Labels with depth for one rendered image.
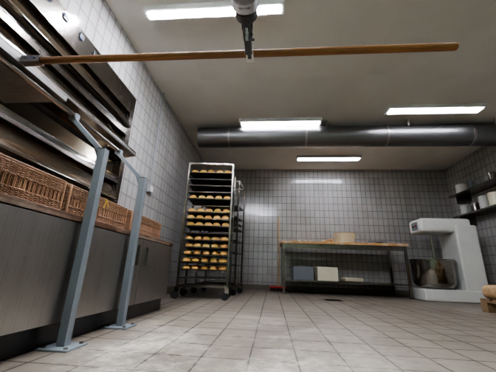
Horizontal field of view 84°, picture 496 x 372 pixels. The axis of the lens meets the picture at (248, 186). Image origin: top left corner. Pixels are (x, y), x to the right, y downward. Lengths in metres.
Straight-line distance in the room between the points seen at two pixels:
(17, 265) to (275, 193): 5.28
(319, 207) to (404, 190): 1.83
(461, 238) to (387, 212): 1.44
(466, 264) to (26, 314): 5.48
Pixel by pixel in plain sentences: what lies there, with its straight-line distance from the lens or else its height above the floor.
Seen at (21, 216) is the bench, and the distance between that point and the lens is 1.35.
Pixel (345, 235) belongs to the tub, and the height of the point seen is 1.05.
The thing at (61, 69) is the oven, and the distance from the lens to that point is 2.48.
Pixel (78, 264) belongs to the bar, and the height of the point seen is 0.35.
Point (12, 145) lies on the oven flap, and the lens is 2.08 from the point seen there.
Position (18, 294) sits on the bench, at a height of 0.24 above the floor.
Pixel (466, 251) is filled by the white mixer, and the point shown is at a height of 0.78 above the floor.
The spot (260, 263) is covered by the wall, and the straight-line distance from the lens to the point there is 5.89.
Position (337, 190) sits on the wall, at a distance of 6.30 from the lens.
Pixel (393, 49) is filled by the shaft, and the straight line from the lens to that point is 1.31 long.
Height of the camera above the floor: 0.35
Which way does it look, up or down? 17 degrees up
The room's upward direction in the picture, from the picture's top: 2 degrees clockwise
